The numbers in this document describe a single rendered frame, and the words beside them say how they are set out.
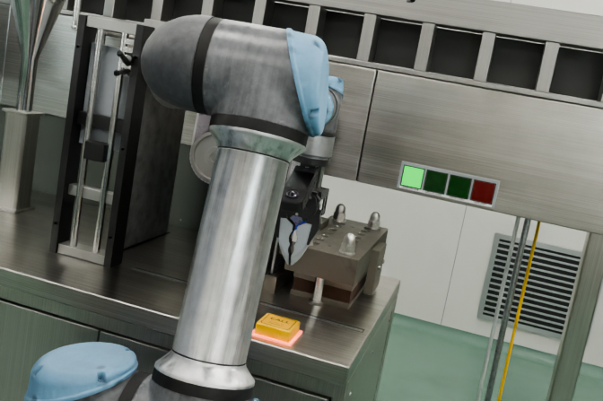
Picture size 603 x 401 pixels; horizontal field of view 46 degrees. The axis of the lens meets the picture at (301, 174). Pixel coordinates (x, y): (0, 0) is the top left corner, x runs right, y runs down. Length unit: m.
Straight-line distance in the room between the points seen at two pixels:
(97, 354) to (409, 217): 3.48
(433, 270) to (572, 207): 2.50
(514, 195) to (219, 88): 1.16
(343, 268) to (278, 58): 0.82
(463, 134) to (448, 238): 2.44
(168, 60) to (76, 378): 0.36
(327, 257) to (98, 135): 0.58
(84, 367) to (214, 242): 0.20
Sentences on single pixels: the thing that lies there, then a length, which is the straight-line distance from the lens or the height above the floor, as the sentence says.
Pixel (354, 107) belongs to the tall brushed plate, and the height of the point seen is 1.33.
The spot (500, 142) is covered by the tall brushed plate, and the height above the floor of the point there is 1.32.
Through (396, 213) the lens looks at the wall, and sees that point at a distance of 4.24.
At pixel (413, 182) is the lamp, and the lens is 1.84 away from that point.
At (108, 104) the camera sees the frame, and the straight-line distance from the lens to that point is 1.63.
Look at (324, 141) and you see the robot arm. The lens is 1.29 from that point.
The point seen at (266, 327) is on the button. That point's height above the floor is 0.92.
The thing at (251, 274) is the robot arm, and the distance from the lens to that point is 0.79.
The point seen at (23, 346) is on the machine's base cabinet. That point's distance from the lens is 1.65.
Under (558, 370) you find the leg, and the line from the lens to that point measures 2.12.
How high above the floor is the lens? 1.41
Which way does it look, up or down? 9 degrees down
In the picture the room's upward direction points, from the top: 10 degrees clockwise
